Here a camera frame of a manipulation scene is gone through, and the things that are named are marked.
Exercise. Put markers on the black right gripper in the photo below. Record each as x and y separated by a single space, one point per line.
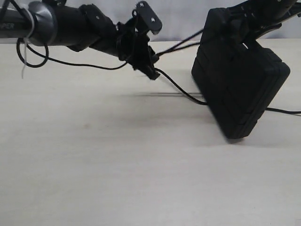
259 17

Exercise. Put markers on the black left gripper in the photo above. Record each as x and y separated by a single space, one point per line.
130 46

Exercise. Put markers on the black plastic carry case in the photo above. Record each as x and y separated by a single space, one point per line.
237 80

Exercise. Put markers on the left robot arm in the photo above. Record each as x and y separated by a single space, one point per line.
52 23

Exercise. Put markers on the white backdrop curtain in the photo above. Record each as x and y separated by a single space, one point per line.
181 18

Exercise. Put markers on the white zip tie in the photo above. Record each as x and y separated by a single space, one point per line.
26 47

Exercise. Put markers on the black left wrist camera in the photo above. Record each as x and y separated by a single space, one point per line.
146 20

